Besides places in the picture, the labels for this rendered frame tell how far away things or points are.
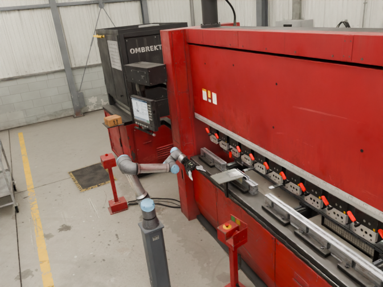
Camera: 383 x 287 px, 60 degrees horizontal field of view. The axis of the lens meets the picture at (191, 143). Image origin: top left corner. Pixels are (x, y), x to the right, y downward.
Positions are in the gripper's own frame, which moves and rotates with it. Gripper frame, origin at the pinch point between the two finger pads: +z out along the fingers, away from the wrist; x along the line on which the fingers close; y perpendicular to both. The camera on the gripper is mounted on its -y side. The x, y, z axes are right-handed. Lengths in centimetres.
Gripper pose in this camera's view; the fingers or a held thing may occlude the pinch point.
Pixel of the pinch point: (199, 176)
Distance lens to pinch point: 278.9
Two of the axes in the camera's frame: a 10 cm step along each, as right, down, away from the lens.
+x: 7.5, -4.4, 5.0
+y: 1.0, -6.7, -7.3
